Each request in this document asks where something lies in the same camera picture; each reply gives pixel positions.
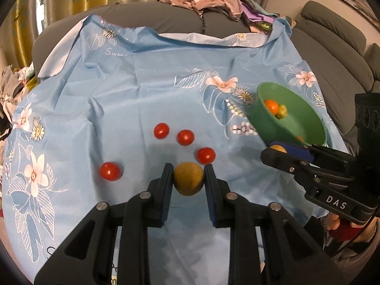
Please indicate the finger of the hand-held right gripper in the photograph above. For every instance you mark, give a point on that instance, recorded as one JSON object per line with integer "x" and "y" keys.
{"x": 282, "y": 160}
{"x": 299, "y": 151}

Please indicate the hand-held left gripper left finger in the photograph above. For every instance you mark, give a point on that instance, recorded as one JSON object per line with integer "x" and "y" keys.
{"x": 166, "y": 196}

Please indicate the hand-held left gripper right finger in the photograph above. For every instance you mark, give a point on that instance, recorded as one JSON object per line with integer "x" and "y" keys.
{"x": 211, "y": 196}

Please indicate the tan round fruit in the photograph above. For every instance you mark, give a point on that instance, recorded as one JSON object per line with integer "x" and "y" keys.
{"x": 189, "y": 181}
{"x": 278, "y": 148}

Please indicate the green plastic bowl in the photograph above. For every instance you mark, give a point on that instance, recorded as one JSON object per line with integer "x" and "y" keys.
{"x": 297, "y": 115}

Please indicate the large green fruit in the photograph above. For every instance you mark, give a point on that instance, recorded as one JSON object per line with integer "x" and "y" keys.
{"x": 282, "y": 110}

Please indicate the orange tomato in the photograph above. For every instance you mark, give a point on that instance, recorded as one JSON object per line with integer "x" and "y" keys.
{"x": 270, "y": 105}

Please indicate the person's right hand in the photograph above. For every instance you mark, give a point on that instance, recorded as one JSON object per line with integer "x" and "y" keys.
{"x": 334, "y": 224}

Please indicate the red cherry tomato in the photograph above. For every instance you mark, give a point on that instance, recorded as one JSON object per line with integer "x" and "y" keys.
{"x": 185, "y": 137}
{"x": 206, "y": 155}
{"x": 110, "y": 171}
{"x": 161, "y": 130}

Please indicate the grey sofa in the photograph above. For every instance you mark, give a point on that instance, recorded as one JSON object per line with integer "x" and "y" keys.
{"x": 148, "y": 14}
{"x": 332, "y": 50}

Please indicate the blue floral cloth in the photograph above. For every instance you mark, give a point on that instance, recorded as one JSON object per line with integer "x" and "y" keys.
{"x": 118, "y": 89}

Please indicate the purple clothes pile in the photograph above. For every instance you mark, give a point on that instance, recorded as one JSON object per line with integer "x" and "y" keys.
{"x": 258, "y": 14}

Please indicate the pile of laundry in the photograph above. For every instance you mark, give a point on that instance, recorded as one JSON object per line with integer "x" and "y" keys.
{"x": 14, "y": 80}

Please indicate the yellow patterned curtain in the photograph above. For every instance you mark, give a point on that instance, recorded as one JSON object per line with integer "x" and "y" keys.
{"x": 25, "y": 20}

